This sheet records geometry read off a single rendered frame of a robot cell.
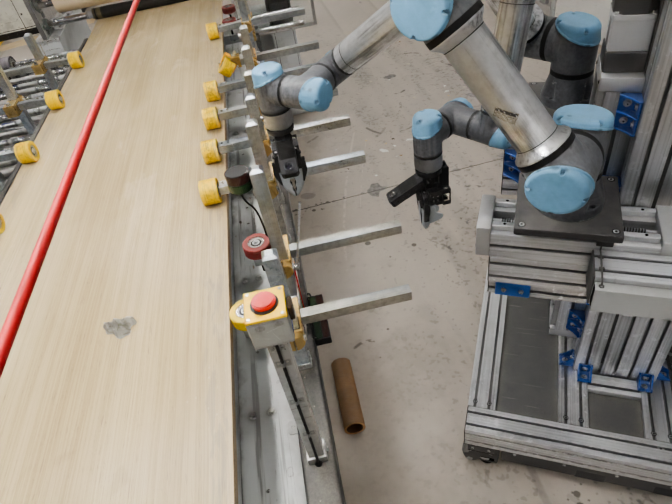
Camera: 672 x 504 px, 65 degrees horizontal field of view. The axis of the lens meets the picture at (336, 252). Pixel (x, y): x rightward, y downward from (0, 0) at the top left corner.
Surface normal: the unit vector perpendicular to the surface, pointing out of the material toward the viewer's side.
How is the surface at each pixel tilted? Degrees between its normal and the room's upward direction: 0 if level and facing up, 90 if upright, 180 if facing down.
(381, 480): 0
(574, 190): 96
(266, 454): 0
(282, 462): 0
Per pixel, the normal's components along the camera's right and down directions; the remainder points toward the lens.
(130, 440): -0.14, -0.73
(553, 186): -0.40, 0.73
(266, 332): 0.17, 0.65
